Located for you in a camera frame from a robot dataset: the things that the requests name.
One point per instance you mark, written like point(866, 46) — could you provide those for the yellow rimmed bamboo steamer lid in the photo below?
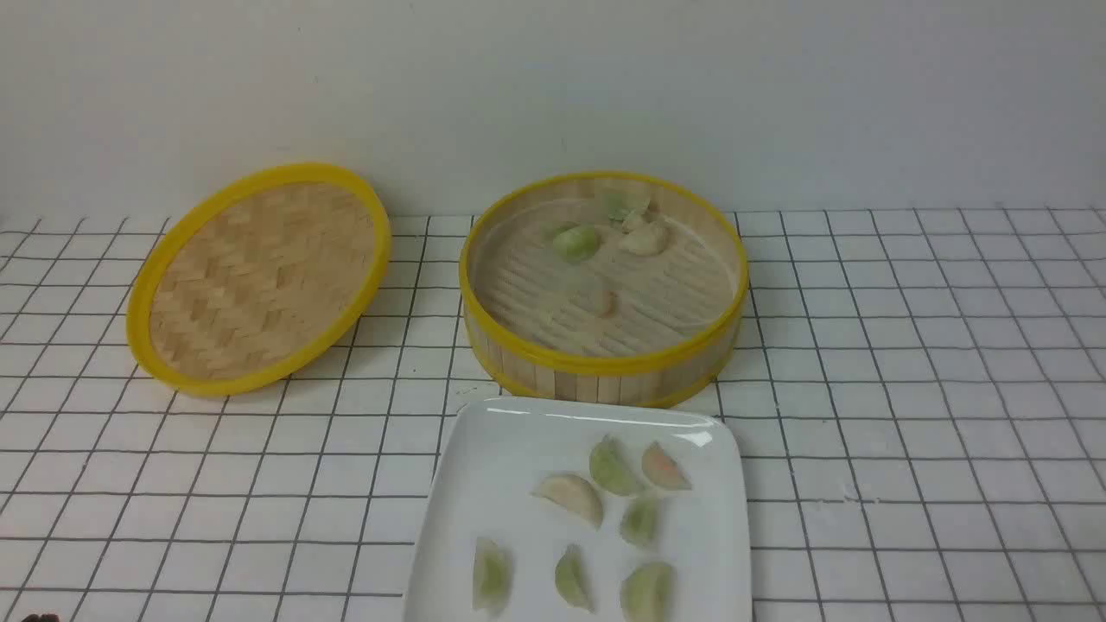
point(259, 280)

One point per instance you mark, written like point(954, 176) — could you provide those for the green dumpling plate top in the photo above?
point(609, 470)

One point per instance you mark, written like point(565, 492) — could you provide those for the green dumpling at steamer back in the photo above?
point(620, 205)

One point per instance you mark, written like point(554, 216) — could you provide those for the pink dumpling plate top right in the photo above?
point(662, 470)

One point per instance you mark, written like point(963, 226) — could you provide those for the pink dumpling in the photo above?
point(604, 303)

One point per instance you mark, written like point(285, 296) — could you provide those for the green dumpling plate bottom middle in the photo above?
point(571, 580)

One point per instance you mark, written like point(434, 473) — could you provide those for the green dumpling plate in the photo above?
point(571, 580)
point(492, 577)
point(640, 520)
point(609, 470)
point(646, 594)

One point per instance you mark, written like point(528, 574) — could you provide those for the yellow rimmed bamboo steamer basket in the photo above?
point(529, 315)

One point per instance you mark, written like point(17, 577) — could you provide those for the green dumpling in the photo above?
point(575, 243)
point(620, 205)

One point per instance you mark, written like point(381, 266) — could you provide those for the green dumpling plate bottom left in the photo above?
point(492, 577)

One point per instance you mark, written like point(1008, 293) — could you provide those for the green dumpling plate bottom right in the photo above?
point(646, 594)

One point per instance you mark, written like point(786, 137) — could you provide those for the pale white dumpling in steamer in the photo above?
point(647, 240)

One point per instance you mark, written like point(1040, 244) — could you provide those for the white square ceramic plate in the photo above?
point(501, 448)

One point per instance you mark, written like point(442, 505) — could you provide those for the white dumpling on plate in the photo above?
point(574, 494)

